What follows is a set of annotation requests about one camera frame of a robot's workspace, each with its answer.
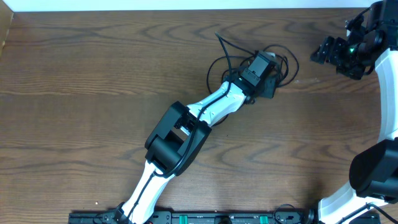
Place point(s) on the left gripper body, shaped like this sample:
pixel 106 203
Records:
pixel 267 86

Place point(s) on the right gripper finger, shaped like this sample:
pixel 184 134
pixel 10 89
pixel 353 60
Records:
pixel 318 57
pixel 327 45

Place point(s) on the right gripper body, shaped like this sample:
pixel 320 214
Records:
pixel 348 60

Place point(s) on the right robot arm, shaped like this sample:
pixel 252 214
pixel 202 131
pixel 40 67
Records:
pixel 370 46

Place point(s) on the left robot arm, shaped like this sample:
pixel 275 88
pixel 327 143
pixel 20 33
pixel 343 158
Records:
pixel 183 130

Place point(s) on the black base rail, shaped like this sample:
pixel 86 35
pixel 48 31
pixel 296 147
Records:
pixel 167 217

